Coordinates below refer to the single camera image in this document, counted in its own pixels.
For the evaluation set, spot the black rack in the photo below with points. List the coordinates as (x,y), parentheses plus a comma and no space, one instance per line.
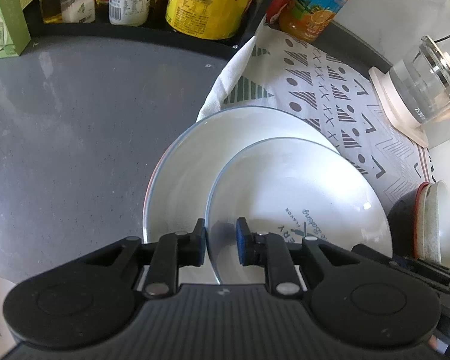
(135,32)

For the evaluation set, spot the small printed white plate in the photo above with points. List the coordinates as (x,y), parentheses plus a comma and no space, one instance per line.
(303,202)

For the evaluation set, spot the red can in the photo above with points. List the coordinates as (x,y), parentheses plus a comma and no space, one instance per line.
(281,2)

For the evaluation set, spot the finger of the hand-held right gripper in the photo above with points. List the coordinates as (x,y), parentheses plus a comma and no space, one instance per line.
(408,266)

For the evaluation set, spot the dark bowl with red rim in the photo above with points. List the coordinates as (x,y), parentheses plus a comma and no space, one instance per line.
(403,221)

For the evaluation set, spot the dark sauce bottle yellow label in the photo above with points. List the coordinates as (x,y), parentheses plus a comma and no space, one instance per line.
(206,0)

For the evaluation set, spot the speckled grey bowl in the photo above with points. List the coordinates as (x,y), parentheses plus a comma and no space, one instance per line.
(444,225)

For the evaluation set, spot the large blue-rimmed white plate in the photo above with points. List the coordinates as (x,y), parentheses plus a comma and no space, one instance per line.
(183,172)

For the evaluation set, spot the white-labelled bottle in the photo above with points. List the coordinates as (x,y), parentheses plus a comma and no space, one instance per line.
(131,2)

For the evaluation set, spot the cream kettle base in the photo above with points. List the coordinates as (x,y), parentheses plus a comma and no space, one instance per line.
(393,112)

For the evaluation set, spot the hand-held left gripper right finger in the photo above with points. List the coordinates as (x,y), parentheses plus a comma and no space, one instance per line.
(242,243)

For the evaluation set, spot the orange juice bottle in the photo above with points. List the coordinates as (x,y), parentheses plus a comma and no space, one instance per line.
(318,3)

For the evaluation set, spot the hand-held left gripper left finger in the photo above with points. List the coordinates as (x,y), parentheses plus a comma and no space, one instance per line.
(200,245)

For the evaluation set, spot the patterned fringed cloth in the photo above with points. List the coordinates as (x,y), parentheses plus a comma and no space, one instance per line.
(322,93)

